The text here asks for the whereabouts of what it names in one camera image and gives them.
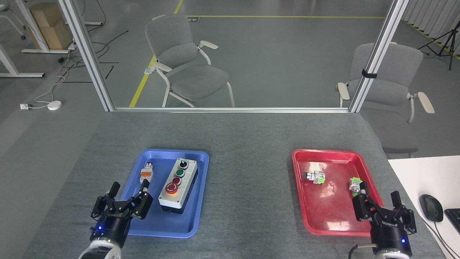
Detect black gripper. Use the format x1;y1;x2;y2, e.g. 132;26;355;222
352;182;418;258
89;179;154;249

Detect grey control box with buttons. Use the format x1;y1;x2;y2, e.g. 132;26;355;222
158;158;199;215

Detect brown cardboard box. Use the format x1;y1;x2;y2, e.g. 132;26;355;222
27;3;74;50

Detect black computer mouse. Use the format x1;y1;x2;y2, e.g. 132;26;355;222
419;194;444;223

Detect blue plastic tray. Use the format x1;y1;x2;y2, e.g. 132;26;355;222
110;149;210;239

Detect red plastic tray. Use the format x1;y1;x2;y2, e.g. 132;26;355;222
291;149;383;236

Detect black keyboard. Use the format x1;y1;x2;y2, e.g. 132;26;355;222
444;208;460;235

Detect grey chair white armrests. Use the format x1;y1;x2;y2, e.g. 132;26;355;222
144;14;236;108
336;42;436;159

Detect black tripod stand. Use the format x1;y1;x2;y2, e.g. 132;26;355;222
418;20;460;71

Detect orange push button switch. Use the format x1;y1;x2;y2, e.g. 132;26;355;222
140;162;155;182

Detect green push button switch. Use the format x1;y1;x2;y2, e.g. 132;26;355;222
349;177;364;197

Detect black mouse cable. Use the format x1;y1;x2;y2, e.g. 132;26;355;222
420;215;460;259

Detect black knob switch green base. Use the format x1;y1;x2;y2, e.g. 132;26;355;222
302;171;326;185

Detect white floor cable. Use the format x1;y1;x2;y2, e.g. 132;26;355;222
33;49;77;107

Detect silver aluminium rail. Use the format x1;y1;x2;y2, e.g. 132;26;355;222
114;106;351;114

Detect black floor cable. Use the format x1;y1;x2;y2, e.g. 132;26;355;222
57;0;129;84

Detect silver aluminium post black strap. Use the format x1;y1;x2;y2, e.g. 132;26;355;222
349;0;410;113

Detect white desk leg frame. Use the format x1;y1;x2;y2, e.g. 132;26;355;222
14;0;71;54
0;44;46;78

